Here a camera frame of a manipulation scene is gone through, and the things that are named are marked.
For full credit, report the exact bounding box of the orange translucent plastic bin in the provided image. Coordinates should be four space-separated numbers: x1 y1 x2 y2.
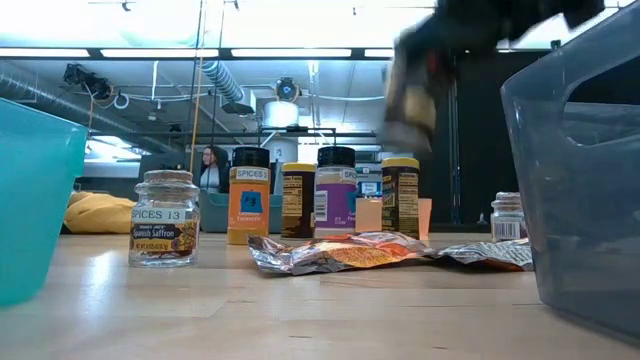
354 197 433 242

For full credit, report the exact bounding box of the person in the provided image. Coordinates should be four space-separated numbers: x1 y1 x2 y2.
198 145 231 195

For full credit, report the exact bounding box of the black-lid orange-label turmeric jar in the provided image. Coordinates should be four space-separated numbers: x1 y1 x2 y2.
227 146 272 246

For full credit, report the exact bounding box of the grey translucent plastic bin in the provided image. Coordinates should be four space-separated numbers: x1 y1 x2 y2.
500 0 640 347

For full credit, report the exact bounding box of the yellow cloth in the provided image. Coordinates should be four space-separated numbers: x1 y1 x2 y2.
63 191 137 235

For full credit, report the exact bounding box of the blue-grey plastic bin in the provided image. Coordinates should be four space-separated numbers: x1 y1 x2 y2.
198 188 284 234

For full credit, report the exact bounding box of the black-lid purple-label spice jar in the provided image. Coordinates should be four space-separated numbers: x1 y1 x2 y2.
313 145 359 239

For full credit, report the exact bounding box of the black partition wall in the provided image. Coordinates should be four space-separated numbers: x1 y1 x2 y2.
432 49 532 227

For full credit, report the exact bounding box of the orange foil spice packet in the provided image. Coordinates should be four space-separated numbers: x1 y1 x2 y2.
247 230 436 277

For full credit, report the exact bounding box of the flexible ribbed duct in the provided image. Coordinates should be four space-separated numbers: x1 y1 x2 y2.
201 59 247 104

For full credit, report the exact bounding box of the large silver ceiling duct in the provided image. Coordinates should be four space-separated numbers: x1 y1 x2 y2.
0 62 172 154

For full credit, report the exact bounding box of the small cork-top saffron jar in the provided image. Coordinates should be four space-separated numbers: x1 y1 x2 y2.
128 169 202 269

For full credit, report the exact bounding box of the round black ceiling device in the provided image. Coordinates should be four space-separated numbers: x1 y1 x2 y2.
275 76 302 103

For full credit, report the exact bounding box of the white cylindrical tank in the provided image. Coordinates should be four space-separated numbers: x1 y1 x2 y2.
263 99 300 129

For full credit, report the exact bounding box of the silver foil packet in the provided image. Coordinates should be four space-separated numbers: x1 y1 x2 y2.
429 237 535 273

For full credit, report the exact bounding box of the small cork-top glass jar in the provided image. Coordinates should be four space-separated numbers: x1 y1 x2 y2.
489 191 529 244

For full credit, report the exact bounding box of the black hanging ceiling device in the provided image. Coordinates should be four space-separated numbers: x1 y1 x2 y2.
62 63 114 102

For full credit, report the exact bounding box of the yellow hanging cord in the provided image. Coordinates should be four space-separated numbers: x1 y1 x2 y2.
188 0 207 174

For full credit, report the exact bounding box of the teal plastic bin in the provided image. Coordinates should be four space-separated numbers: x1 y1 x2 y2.
0 97 90 308

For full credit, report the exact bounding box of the dark grey cabinet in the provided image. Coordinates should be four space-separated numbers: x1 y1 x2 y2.
138 152 204 192

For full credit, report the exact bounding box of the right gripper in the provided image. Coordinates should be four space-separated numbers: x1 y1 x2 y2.
393 0 572 92

